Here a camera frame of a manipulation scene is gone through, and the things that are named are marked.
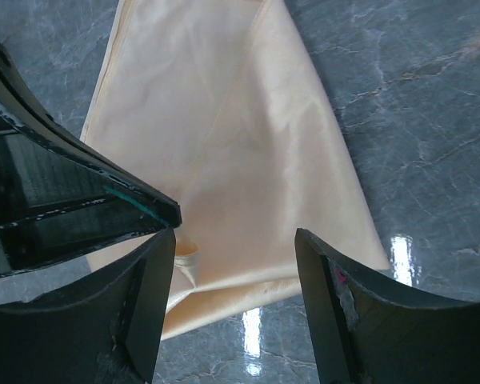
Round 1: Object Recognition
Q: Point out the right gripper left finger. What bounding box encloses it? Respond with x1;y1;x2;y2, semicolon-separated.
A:
0;229;176;383

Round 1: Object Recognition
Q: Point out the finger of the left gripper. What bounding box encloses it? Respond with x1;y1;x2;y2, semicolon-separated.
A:
0;134;172;277
0;43;182;228

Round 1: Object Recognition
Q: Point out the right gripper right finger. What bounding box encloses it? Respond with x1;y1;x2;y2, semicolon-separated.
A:
294;229;480;383

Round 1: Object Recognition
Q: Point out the peach satin napkin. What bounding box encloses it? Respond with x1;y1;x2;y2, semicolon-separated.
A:
81;1;389;338

